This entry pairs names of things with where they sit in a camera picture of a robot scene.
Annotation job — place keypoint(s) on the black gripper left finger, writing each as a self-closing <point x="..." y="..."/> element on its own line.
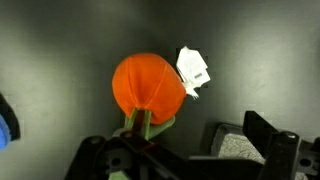
<point x="139" y="120"/>

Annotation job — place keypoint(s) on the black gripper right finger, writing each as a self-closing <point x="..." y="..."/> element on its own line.
<point x="258" y="131"/>

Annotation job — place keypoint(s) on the red plush tomato toy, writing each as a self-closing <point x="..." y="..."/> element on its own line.
<point x="146" y="85"/>

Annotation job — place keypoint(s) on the blue sponge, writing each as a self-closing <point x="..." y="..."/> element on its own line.
<point x="4" y="131"/>

